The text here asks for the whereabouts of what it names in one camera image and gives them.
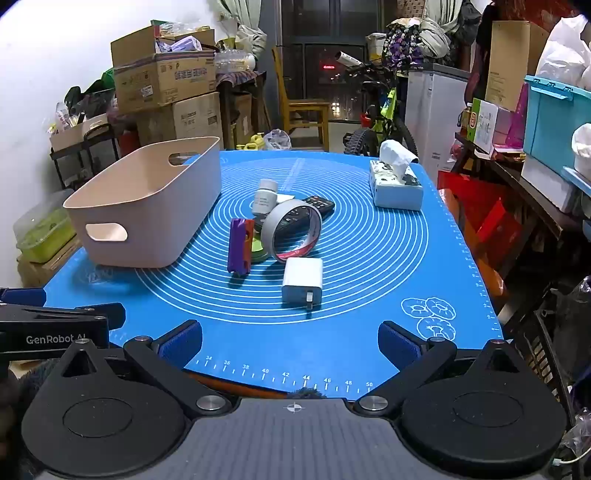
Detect dark glass door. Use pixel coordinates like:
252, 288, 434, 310
281, 0, 398, 125

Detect green black bicycle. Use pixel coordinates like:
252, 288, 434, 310
342, 60, 419, 160

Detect blue silicone mat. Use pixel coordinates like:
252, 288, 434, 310
41, 150, 505, 401

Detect low cardboard box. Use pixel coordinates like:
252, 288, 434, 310
17, 235, 84, 288

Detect tall cardboard box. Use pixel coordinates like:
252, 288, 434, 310
485, 21, 550, 112

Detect green lunch box clear lid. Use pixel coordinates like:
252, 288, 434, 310
14, 188, 77, 265

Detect white plastic bag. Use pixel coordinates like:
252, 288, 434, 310
536, 14, 591, 90

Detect purple folding toy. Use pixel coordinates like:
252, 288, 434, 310
227, 218, 256, 277

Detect clear plastic bag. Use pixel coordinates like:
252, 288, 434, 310
263, 129, 293, 151

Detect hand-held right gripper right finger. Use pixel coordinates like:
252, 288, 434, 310
355, 320, 528, 413

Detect white power adapter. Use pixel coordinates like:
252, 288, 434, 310
281, 257, 324, 319

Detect wooden chair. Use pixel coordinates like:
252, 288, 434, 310
271, 46, 331, 151

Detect grey tape roll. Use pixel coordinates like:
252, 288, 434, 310
261, 199, 323, 264

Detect teal storage bin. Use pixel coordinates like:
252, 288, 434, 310
523, 75, 591, 174

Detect floral cloth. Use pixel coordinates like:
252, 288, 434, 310
384, 21, 423, 70

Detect closed cardboard box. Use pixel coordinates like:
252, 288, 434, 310
137, 91, 225, 149

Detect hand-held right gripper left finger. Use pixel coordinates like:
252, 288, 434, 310
56, 320, 233, 413

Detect black remote control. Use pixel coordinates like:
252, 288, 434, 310
277, 196, 336, 232

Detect dark side table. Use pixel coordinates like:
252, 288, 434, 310
217, 69, 269, 149

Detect red bags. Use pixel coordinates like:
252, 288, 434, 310
438, 170, 522, 273

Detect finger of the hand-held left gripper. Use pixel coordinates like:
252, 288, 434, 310
0, 287, 47, 307
0, 302, 126, 329

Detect black wire rack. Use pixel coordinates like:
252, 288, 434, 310
50, 122, 121, 190

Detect person's left forearm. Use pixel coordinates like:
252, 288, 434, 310
0, 360, 61, 467

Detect green round tin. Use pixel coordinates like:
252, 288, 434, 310
249, 231, 271, 265

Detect open cardboard box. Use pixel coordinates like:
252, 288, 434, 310
111, 25, 218, 114

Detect white pill bottle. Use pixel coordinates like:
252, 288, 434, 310
252, 179, 279, 217

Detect pink plastic basket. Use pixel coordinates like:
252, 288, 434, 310
63, 136, 222, 269

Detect pink packaging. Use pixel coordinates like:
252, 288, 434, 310
492, 83, 529, 148

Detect patterned tissue box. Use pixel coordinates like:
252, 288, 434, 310
368, 140, 424, 211

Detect green white carton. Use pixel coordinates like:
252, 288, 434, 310
466, 98, 499, 153

